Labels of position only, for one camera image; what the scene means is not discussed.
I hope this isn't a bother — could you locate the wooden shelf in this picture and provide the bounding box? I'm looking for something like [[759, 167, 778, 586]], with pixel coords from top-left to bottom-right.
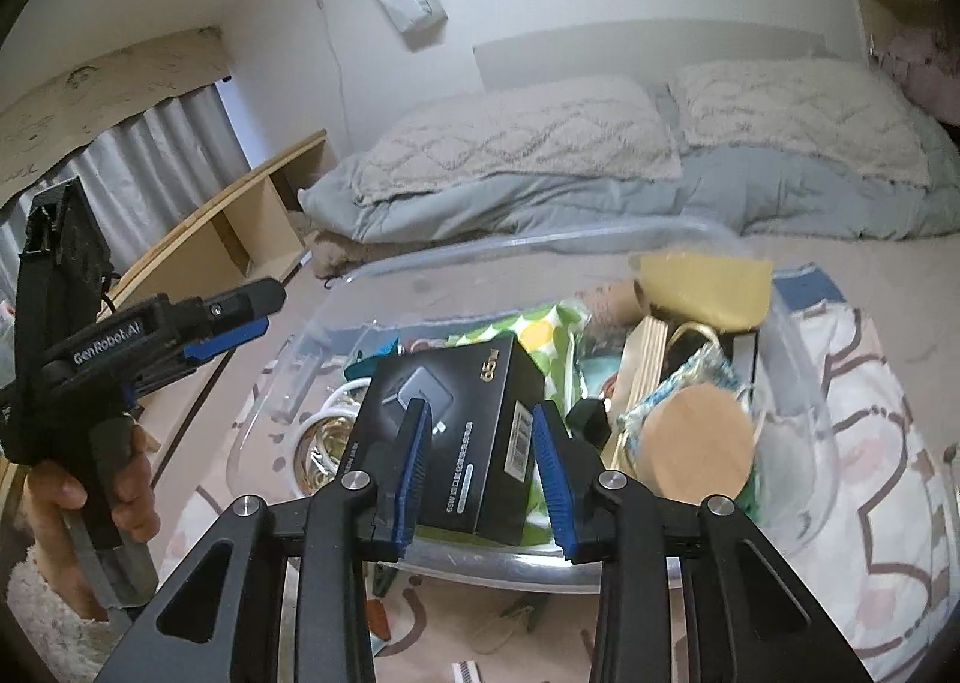
[[97, 132, 331, 324]]

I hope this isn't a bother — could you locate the teal packet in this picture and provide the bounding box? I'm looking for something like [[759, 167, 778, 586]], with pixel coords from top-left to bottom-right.
[[581, 353, 627, 401]]

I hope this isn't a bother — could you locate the black cardboard box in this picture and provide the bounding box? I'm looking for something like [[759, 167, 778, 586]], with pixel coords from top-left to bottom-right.
[[351, 332, 547, 547]]

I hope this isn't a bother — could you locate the small black adapter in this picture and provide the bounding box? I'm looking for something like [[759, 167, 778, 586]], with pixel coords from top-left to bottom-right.
[[566, 398, 612, 452]]

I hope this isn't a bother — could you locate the grey duvet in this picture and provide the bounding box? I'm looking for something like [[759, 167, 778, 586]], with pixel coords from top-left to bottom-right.
[[298, 83, 960, 242]]

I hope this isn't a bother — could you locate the wooden block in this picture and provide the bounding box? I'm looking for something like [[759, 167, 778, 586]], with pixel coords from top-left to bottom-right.
[[604, 315, 672, 474]]

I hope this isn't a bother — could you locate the clear plastic storage bin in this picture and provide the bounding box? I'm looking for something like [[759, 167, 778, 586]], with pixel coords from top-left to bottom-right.
[[225, 218, 841, 594]]

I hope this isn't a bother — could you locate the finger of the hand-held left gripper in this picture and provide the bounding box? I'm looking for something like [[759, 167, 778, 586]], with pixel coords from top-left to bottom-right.
[[201, 279, 289, 326], [184, 317, 269, 362]]

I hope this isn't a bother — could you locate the beige rope bundle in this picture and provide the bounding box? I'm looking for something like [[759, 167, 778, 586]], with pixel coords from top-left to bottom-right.
[[306, 422, 355, 497]]

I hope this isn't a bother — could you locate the blue cloth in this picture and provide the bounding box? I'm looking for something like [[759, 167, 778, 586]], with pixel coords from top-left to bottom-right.
[[772, 267, 847, 315]]

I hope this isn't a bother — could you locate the beige pelmet board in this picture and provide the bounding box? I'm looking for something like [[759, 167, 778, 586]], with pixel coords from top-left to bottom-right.
[[0, 27, 230, 188]]

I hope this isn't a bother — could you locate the person's left hand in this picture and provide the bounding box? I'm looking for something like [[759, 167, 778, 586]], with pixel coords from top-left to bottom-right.
[[21, 422, 162, 583]]

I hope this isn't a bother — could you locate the brown fuzzy blanket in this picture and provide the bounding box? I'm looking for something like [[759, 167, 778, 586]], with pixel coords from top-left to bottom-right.
[[304, 210, 376, 279]]

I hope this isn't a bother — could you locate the pink clothes pile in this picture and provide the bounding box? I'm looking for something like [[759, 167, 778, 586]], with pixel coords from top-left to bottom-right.
[[870, 16, 960, 137]]

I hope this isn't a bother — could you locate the gold metal ring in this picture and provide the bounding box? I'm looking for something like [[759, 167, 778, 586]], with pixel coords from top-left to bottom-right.
[[666, 321, 721, 359]]

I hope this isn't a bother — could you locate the grey curtain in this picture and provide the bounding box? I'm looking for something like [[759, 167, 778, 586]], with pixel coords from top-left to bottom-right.
[[0, 83, 252, 279]]

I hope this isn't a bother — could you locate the round cork disc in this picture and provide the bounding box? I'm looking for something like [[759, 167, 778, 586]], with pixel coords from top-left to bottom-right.
[[646, 383, 757, 500]]

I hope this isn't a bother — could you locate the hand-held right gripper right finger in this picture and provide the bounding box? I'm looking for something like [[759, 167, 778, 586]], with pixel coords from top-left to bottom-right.
[[531, 402, 875, 683]]

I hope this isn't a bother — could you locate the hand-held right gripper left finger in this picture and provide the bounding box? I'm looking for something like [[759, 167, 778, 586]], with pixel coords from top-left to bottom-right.
[[97, 398, 434, 683]]

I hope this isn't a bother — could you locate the beige textured pillow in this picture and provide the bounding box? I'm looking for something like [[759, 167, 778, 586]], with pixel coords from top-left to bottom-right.
[[666, 59, 935, 189], [352, 74, 683, 208]]

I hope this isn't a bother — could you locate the person's left forearm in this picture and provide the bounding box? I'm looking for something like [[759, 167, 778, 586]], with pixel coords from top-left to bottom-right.
[[4, 540, 113, 683]]

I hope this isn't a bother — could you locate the green dotted packet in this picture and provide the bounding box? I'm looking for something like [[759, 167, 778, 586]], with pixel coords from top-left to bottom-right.
[[442, 300, 593, 541]]

